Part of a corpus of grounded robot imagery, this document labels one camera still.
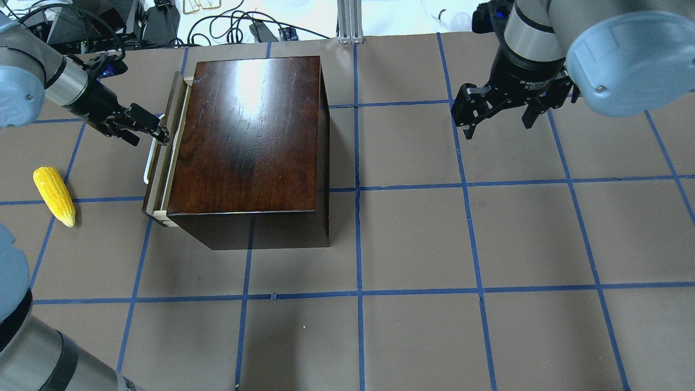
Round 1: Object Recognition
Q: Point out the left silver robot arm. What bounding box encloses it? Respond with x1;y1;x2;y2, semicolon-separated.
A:
1;15;170;146

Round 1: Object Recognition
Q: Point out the wooden drawer with white handle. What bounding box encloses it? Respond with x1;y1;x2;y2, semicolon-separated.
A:
142;71;193;228

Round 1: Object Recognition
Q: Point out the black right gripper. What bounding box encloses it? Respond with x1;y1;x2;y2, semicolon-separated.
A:
450;46;579;140

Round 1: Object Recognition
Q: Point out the aluminium frame post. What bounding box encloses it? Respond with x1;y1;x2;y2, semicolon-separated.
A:
337;0;364;44

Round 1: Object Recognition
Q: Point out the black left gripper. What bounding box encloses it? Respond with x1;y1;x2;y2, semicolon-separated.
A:
81;81;169;147

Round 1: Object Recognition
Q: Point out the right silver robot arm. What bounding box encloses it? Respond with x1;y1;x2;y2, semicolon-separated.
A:
450;1;694;139

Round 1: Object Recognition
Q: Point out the yellow corn cob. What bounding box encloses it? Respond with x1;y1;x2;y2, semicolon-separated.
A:
33;166;77;228

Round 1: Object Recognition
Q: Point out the black power adapter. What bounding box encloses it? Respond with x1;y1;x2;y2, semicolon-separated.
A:
250;21;279;43

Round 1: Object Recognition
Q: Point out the dark wooden drawer cabinet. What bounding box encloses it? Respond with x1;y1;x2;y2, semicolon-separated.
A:
166;55;331;250

